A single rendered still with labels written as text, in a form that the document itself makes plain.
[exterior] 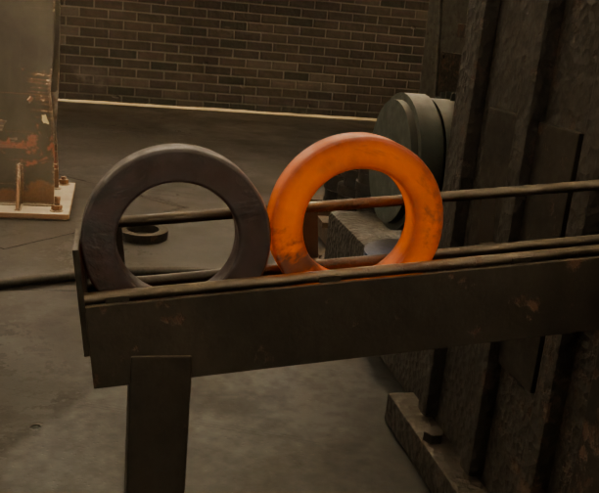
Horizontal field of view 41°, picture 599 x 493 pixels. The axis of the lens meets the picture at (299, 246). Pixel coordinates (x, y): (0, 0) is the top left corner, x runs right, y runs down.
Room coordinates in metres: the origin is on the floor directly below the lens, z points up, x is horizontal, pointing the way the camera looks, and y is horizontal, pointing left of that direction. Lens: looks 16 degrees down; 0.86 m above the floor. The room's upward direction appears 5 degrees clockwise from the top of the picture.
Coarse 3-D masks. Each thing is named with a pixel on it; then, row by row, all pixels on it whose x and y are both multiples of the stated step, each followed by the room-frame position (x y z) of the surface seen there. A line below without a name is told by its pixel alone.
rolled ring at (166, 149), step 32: (128, 160) 0.73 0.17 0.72; (160, 160) 0.74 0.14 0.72; (192, 160) 0.74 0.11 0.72; (224, 160) 0.75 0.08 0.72; (96, 192) 0.72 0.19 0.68; (128, 192) 0.73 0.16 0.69; (224, 192) 0.75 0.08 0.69; (256, 192) 0.76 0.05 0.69; (96, 224) 0.72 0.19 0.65; (256, 224) 0.76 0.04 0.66; (96, 256) 0.72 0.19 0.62; (256, 256) 0.76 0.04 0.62; (96, 288) 0.72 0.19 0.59; (128, 288) 0.73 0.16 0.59
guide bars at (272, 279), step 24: (408, 264) 0.78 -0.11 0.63; (432, 264) 0.78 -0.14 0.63; (456, 264) 0.79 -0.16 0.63; (480, 264) 0.80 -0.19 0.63; (504, 264) 0.81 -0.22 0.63; (144, 288) 0.72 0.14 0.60; (168, 288) 0.72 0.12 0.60; (192, 288) 0.73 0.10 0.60; (216, 288) 0.73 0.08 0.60; (240, 288) 0.74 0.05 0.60
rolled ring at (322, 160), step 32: (320, 160) 0.78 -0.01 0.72; (352, 160) 0.79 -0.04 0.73; (384, 160) 0.79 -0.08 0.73; (416, 160) 0.80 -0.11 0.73; (288, 192) 0.77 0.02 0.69; (416, 192) 0.80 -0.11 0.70; (288, 224) 0.77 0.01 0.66; (416, 224) 0.81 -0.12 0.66; (288, 256) 0.77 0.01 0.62; (416, 256) 0.81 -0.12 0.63
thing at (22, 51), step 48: (0, 0) 3.07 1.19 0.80; (48, 0) 3.11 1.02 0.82; (0, 48) 3.07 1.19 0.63; (48, 48) 3.10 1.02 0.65; (0, 96) 3.07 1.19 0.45; (48, 96) 3.08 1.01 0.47; (0, 144) 3.07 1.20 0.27; (48, 144) 3.11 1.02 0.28; (0, 192) 3.07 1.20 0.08; (48, 192) 3.11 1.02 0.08
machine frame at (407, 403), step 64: (512, 0) 1.46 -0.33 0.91; (576, 0) 1.26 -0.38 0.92; (512, 64) 1.43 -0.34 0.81; (576, 64) 1.23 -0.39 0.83; (512, 128) 1.37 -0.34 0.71; (576, 128) 1.20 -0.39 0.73; (576, 192) 1.12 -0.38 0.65; (448, 384) 1.47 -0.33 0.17; (512, 384) 1.25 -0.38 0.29; (576, 384) 1.08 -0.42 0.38; (448, 448) 1.40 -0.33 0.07; (512, 448) 1.21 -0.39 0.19; (576, 448) 1.05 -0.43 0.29
